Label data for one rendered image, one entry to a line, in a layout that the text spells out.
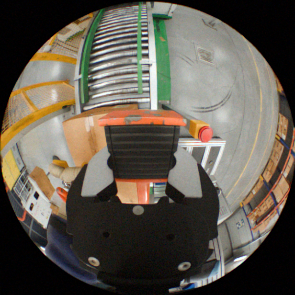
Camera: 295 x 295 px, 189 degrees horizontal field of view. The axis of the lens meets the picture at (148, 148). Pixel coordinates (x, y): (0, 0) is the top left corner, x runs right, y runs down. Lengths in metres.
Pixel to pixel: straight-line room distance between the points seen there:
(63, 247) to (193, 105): 1.70
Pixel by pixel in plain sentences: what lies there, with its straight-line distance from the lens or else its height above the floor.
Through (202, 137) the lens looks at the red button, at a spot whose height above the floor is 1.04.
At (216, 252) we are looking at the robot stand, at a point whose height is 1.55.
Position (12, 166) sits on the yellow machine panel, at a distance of 7.62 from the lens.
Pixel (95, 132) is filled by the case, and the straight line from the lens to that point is 0.50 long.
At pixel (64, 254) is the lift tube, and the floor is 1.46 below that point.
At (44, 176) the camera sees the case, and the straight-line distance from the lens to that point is 2.30.
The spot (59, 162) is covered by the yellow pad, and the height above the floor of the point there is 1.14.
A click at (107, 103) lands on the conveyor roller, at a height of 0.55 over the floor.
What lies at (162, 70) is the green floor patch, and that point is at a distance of 1.43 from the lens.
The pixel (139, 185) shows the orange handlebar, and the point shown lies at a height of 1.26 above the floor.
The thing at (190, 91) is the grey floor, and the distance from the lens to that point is 1.50.
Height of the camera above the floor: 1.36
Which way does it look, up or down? 60 degrees down
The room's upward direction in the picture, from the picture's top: 177 degrees clockwise
